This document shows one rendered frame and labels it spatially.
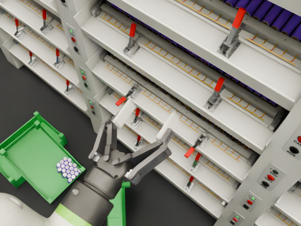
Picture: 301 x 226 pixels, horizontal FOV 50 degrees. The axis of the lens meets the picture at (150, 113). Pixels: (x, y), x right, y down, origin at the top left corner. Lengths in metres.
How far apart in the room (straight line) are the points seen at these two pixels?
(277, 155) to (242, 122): 0.11
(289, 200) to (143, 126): 0.55
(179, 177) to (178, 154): 0.19
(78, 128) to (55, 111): 0.16
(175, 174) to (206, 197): 0.15
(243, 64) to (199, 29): 0.12
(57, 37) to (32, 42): 0.31
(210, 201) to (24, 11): 1.02
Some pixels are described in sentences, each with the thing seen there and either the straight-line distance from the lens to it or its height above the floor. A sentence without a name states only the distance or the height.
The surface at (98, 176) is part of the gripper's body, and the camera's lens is 0.66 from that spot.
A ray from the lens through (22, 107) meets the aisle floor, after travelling 1.80.
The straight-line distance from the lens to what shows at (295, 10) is 0.53.
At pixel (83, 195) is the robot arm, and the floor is 0.80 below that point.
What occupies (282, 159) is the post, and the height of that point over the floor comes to 0.75.
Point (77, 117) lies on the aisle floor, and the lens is 1.68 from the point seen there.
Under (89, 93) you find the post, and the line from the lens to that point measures 1.30.
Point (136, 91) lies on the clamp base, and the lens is 1.04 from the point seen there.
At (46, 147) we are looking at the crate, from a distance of 1.55.
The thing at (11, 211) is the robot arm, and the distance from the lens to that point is 0.58.
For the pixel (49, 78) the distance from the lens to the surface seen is 1.66.
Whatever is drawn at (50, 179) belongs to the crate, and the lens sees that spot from 1.53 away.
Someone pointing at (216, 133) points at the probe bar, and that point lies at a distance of 0.95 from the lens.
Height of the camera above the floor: 1.40
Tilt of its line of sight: 58 degrees down
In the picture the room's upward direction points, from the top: straight up
